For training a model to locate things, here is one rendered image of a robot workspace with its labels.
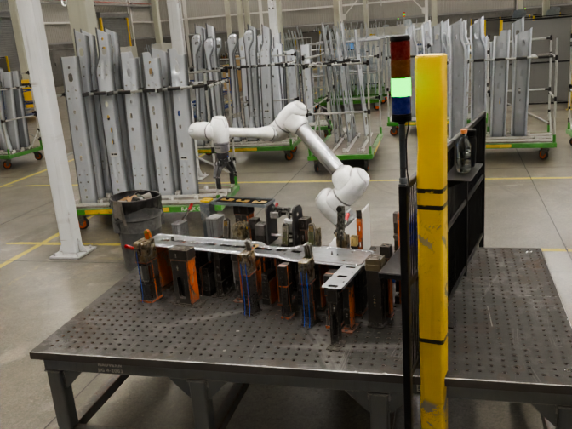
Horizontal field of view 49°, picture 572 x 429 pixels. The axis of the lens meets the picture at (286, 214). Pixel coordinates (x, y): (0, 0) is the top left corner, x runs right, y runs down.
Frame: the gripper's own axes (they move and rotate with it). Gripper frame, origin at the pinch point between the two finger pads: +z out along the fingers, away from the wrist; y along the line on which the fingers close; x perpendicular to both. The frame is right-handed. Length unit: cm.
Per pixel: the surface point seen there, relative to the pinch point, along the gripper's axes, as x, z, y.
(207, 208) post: -11.7, 14.1, 5.8
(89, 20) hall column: -568, -126, -430
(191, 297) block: 11, 50, 54
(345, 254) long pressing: 91, 25, 24
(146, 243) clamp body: -15, 21, 57
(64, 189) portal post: -302, 53, -119
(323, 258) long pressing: 83, 25, 33
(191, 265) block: 10, 32, 52
